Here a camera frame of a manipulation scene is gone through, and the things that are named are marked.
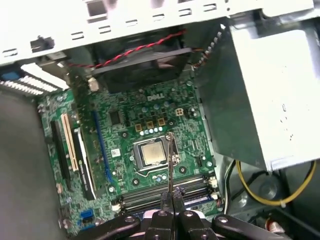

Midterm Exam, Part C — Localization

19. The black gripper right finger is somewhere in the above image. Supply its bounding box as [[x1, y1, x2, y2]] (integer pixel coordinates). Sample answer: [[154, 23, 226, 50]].
[[173, 187, 288, 240]]

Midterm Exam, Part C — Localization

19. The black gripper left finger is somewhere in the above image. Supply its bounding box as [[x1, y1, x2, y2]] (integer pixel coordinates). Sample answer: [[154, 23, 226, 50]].
[[88, 191, 174, 240]]

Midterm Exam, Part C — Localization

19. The dark RAM stick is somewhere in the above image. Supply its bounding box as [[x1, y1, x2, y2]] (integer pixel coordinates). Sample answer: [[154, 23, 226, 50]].
[[167, 132, 176, 197]]

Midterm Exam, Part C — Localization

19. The RAM stick with blue label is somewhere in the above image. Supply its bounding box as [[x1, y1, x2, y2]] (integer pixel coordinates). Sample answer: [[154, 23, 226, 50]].
[[184, 195, 215, 208]]

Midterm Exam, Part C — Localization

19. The green motherboard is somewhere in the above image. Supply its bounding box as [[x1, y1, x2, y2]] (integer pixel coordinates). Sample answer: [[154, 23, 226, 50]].
[[36, 79, 226, 237]]

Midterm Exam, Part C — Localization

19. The silver CPU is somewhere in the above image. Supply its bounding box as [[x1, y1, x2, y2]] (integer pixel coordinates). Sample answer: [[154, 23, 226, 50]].
[[140, 143, 168, 167]]

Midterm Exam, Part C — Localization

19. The metal CPU socket cover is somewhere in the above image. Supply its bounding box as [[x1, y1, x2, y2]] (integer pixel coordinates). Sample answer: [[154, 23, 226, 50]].
[[133, 135, 180, 174]]

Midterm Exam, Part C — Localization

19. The blue SATA port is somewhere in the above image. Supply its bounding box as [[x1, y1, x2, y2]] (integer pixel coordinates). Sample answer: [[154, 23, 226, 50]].
[[80, 210, 95, 224]]

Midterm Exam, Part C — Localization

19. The black graphics card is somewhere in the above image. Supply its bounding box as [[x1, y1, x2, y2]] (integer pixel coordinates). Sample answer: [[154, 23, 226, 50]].
[[66, 67, 99, 201]]

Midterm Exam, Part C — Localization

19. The blue expansion slot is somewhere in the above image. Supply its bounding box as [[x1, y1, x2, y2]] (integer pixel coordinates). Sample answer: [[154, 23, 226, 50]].
[[91, 109, 113, 177]]

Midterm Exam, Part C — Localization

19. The black expansion slot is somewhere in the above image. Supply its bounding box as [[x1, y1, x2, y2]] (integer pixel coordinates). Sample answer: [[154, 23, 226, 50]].
[[50, 120, 73, 193]]

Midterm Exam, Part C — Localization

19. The white expansion slot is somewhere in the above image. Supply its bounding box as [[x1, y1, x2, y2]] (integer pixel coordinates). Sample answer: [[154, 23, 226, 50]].
[[60, 113, 79, 174]]

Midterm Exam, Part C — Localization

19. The grey power supply unit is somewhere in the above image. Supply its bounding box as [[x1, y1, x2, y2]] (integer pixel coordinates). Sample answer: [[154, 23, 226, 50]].
[[194, 16, 320, 174]]

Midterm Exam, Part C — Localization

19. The black case fan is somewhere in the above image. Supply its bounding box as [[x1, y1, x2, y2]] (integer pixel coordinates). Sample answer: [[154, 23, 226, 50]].
[[91, 32, 194, 94]]

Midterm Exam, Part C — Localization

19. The black PC case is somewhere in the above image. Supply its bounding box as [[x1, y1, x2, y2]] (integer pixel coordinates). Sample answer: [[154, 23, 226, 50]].
[[0, 0, 320, 240]]

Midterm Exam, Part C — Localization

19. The blue VGA port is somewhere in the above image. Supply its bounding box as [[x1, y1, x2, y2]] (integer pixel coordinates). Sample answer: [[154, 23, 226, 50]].
[[0, 71, 20, 81]]

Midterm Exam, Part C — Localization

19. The thin wire locking lever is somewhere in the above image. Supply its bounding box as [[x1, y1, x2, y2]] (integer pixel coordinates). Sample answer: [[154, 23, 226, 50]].
[[133, 167, 169, 176]]

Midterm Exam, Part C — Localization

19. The yellow wire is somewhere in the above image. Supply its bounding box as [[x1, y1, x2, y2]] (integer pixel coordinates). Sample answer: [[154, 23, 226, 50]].
[[236, 159, 317, 207]]

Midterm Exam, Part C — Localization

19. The red and black twisted wire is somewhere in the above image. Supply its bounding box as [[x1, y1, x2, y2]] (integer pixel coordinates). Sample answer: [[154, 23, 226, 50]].
[[66, 28, 188, 70]]

